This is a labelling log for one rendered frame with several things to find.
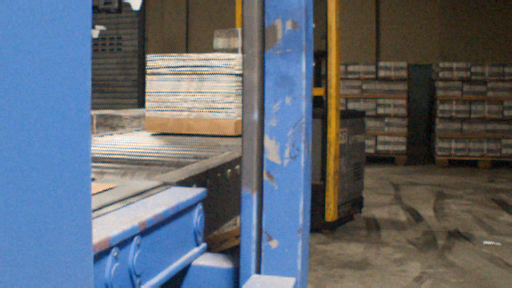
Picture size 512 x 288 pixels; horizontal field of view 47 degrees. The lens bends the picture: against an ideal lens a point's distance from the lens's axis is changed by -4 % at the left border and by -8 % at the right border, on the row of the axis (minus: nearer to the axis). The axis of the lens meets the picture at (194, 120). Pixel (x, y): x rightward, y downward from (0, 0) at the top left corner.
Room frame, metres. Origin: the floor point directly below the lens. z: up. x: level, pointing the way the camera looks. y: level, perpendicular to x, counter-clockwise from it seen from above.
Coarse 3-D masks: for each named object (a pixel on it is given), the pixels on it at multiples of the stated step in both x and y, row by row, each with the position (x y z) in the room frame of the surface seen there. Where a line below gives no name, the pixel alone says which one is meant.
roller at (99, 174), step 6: (96, 174) 1.00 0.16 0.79; (102, 174) 0.99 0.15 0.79; (108, 174) 0.99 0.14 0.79; (114, 174) 0.99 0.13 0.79; (120, 174) 0.99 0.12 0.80; (126, 174) 0.98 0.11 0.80; (132, 174) 0.98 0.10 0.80; (138, 174) 0.98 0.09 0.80; (144, 174) 0.98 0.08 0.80; (150, 174) 0.97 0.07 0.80; (156, 174) 0.97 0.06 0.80; (144, 180) 0.97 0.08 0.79
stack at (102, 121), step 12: (96, 120) 2.65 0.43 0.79; (108, 120) 2.60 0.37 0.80; (120, 120) 2.56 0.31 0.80; (132, 120) 2.56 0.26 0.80; (144, 120) 2.62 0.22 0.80; (96, 132) 2.65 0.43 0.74; (228, 228) 3.17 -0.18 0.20; (228, 240) 3.16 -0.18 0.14; (204, 252) 3.00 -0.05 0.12; (216, 252) 3.07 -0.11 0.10
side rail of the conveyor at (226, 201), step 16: (208, 160) 1.15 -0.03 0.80; (224, 160) 1.15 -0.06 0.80; (240, 160) 1.23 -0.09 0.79; (160, 176) 0.94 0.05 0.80; (176, 176) 0.94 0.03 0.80; (192, 176) 0.95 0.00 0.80; (208, 176) 1.03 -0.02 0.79; (224, 176) 1.12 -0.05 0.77; (240, 176) 1.23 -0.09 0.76; (208, 192) 1.03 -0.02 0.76; (224, 192) 1.12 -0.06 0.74; (240, 192) 1.23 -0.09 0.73; (208, 208) 1.03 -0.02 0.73; (224, 208) 1.12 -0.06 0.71; (208, 224) 1.03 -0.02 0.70; (224, 224) 1.12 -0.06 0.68
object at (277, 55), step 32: (256, 0) 0.76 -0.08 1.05; (288, 0) 0.74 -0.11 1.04; (256, 32) 0.76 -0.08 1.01; (288, 32) 0.74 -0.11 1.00; (256, 64) 0.76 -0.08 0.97; (288, 64) 0.74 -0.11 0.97; (256, 96) 0.76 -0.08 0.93; (288, 96) 0.74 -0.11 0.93; (256, 128) 0.76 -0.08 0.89; (288, 128) 0.74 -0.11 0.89; (256, 160) 0.76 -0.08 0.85; (288, 160) 0.74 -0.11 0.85; (256, 192) 0.76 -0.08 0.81; (288, 192) 0.74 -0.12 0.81; (256, 224) 0.76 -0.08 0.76; (288, 224) 0.74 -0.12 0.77; (256, 256) 0.76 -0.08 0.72; (288, 256) 0.74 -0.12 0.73
